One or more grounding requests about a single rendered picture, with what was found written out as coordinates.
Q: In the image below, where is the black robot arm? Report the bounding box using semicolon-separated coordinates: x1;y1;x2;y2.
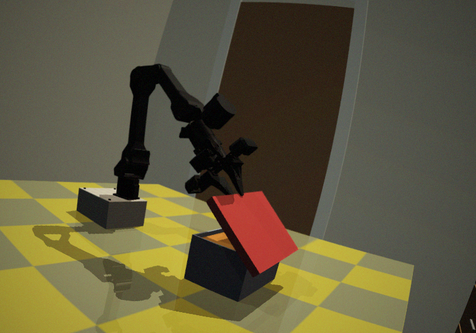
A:
113;64;237;201

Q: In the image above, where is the red box lid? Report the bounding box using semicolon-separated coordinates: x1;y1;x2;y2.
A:
206;191;298;277

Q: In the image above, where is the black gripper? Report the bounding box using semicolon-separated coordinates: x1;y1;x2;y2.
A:
185;134;258;196

